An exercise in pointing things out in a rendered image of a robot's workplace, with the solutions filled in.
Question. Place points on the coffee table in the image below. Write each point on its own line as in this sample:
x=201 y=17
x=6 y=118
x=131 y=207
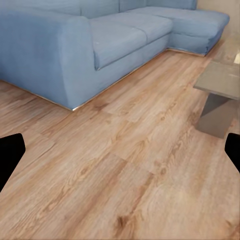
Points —
x=221 y=79

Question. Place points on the sofa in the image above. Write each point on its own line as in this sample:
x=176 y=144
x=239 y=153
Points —
x=70 y=51

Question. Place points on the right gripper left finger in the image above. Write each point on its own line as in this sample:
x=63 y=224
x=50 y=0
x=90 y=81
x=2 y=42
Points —
x=12 y=149

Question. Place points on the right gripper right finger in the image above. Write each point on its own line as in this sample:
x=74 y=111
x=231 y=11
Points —
x=232 y=148

